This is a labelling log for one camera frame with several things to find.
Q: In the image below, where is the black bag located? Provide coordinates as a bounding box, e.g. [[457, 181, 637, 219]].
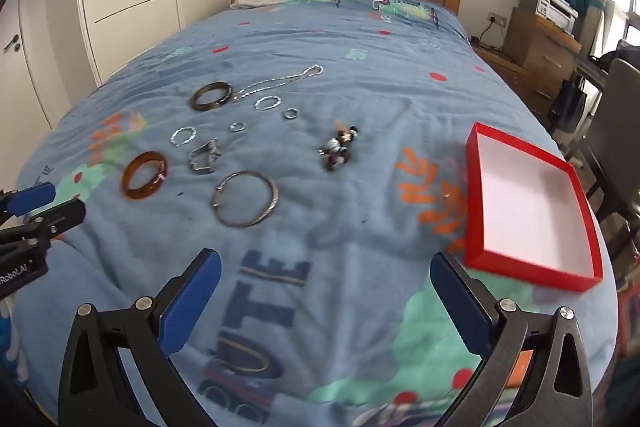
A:
[[552, 79, 586, 132]]

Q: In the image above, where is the silver chain necklace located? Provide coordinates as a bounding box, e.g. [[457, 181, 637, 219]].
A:
[[232, 64, 325, 102]]

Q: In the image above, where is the large silver bangle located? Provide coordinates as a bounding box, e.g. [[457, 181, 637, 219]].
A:
[[212, 170, 279, 228]]

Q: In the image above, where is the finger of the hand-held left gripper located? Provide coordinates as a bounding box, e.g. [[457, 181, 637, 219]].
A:
[[0, 182, 57, 228], [0, 198, 87, 260]]

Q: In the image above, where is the beaded charm bracelet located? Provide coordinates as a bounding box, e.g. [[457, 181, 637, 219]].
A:
[[319, 119, 361, 172]]

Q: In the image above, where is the amber bangle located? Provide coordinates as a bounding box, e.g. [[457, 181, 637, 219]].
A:
[[121, 150, 169, 200]]

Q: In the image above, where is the dark desk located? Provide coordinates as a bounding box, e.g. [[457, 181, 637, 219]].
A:
[[575, 54, 618, 92]]

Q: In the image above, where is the wooden dresser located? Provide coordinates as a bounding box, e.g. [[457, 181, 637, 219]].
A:
[[505, 7, 583, 82]]

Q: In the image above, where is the white printer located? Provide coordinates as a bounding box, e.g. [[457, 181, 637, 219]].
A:
[[520, 0, 579, 32]]

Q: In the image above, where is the silver watch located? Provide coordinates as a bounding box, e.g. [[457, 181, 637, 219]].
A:
[[187, 138, 222, 175]]

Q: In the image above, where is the window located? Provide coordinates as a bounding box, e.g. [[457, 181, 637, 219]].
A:
[[605, 0, 640, 50]]

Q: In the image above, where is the wooden bedside table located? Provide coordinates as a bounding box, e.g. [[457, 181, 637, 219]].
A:
[[472, 44, 556, 115]]

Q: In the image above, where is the white door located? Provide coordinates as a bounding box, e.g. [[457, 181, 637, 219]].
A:
[[0, 0, 53, 178]]

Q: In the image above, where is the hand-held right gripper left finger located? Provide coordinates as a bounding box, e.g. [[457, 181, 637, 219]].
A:
[[59, 248, 222, 427]]

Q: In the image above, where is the dark bangle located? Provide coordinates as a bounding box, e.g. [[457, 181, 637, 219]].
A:
[[189, 81, 234, 112]]

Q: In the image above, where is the grey chair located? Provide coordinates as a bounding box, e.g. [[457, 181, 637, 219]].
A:
[[565, 57, 640, 253]]

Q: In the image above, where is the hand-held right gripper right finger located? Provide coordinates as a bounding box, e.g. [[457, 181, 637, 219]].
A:
[[429, 251, 594, 427]]

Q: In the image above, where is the red box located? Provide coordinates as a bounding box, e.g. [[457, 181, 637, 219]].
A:
[[464, 122, 604, 293]]

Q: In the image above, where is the twisted silver bracelet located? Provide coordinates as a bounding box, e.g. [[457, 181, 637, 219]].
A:
[[170, 125, 199, 148]]

